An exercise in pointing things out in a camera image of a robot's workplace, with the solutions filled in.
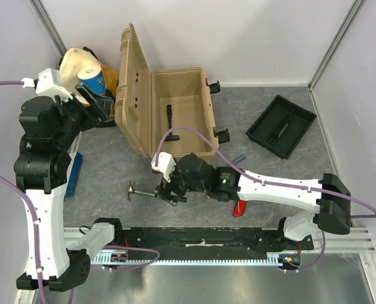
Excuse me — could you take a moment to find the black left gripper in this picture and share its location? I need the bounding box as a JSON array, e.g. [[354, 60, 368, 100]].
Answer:
[[53, 82, 113, 149]]

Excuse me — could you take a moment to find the black handled claw hammer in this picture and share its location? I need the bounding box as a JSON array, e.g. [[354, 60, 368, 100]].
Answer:
[[126, 181, 157, 201]]

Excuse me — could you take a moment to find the black rubber mallet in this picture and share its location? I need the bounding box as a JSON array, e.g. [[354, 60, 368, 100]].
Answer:
[[164, 104, 180, 142]]

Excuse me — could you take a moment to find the tan plastic tool box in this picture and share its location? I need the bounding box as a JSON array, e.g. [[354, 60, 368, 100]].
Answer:
[[115, 24, 230, 162]]

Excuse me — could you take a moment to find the black tool box tray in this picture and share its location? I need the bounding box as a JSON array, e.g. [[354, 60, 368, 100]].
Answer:
[[245, 95, 317, 159]]

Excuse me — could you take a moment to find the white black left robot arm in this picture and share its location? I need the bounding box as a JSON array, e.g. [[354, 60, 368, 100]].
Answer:
[[14, 84, 124, 292]]

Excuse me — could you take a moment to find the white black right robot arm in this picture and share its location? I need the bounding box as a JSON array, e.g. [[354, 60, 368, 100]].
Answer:
[[151, 152, 351, 250]]

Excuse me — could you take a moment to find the tan leather tool bag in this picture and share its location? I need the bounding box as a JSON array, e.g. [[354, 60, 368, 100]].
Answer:
[[59, 47, 119, 128]]

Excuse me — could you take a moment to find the blue packaged tool card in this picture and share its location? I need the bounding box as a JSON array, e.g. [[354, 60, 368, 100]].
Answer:
[[65, 152, 83, 198]]

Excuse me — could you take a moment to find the blue paper towel roll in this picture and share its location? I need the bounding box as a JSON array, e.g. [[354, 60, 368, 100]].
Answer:
[[77, 65, 106, 96]]

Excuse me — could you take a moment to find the red box cutter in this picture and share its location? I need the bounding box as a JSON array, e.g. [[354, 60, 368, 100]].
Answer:
[[233, 200, 247, 217]]

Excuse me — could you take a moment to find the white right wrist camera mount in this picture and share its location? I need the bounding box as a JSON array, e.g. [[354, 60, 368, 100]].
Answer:
[[151, 152, 176, 183]]

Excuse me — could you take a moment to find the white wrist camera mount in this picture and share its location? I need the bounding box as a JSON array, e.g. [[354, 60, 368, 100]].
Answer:
[[21, 68, 72, 102], [151, 152, 176, 183]]

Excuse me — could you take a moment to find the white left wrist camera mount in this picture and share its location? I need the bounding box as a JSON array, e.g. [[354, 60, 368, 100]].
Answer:
[[21, 68, 72, 102]]

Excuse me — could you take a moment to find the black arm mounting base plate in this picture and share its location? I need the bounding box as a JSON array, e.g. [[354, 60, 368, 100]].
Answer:
[[111, 227, 314, 253]]

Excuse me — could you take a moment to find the blue red handled screwdriver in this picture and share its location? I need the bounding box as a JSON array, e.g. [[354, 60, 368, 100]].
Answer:
[[230, 155, 246, 166]]

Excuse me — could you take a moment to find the grey slotted cable duct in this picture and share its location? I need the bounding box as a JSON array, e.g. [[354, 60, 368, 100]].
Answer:
[[91, 247, 296, 267]]

